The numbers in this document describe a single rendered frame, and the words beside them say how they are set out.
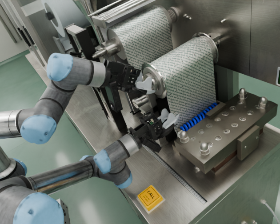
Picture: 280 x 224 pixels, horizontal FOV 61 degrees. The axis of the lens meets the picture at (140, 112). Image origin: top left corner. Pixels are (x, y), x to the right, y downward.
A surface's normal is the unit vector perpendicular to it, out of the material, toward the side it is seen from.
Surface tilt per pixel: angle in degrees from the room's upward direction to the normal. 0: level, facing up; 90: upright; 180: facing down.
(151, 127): 90
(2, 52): 90
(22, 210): 3
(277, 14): 90
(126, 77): 90
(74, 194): 0
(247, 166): 0
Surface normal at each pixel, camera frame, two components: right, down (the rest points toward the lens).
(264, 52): -0.80, 0.52
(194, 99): 0.54, 0.42
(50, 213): 0.88, -0.01
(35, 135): -0.07, 0.65
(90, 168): 0.84, -0.29
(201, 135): -0.26, -0.74
